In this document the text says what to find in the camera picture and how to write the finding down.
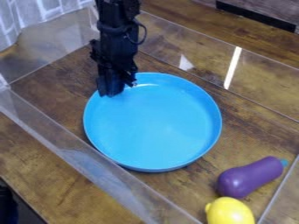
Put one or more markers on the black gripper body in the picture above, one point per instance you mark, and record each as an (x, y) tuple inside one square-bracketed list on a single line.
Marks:
[(115, 48)]

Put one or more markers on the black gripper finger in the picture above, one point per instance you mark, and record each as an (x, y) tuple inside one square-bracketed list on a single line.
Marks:
[(104, 81), (123, 78)]

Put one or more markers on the purple toy eggplant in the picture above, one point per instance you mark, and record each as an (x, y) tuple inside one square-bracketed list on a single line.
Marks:
[(239, 181)]

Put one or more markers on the clear acrylic enclosure wall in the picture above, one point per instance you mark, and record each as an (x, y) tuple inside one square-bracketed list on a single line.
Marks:
[(76, 187)]

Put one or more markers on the white patterned curtain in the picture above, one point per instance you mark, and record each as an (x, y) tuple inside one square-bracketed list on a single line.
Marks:
[(21, 13)]

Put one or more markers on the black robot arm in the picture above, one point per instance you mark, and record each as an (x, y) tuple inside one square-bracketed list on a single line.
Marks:
[(117, 12)]

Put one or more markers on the blue round plate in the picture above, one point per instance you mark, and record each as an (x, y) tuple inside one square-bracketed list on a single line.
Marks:
[(157, 126)]

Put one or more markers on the yellow toy lemon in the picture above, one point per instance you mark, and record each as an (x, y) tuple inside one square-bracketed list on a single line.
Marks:
[(228, 211)]

